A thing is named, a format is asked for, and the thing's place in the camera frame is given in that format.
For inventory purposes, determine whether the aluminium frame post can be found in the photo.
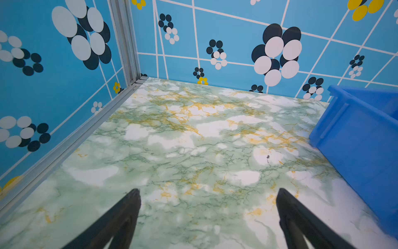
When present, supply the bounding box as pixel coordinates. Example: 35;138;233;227
108;1;141;86

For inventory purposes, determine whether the aluminium frame rail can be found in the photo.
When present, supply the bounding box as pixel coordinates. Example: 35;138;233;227
1;76;149;222

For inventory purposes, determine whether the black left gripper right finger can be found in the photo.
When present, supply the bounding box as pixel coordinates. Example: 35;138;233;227
276;188;354;249

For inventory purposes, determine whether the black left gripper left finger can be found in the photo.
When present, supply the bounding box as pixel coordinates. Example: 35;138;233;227
64;189;142;249

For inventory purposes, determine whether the blue plastic storage bin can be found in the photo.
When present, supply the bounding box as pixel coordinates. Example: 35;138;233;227
309;86;398;237

